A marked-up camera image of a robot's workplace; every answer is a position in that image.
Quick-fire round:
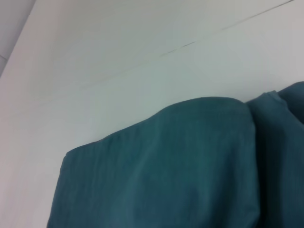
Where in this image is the teal blue shirt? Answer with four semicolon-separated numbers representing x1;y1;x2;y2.
46;81;304;228

